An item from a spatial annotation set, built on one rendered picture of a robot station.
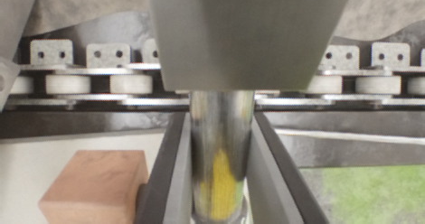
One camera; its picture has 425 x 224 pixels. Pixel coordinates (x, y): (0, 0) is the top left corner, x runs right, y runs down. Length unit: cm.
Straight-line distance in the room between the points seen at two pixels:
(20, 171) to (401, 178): 145
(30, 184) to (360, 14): 40
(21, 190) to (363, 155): 35
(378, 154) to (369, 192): 108
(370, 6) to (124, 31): 29
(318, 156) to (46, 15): 35
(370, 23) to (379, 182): 113
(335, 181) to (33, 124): 119
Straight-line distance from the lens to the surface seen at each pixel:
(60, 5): 32
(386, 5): 34
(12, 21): 28
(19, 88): 28
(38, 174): 26
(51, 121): 28
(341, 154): 27
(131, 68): 22
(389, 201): 146
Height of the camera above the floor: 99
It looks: 86 degrees down
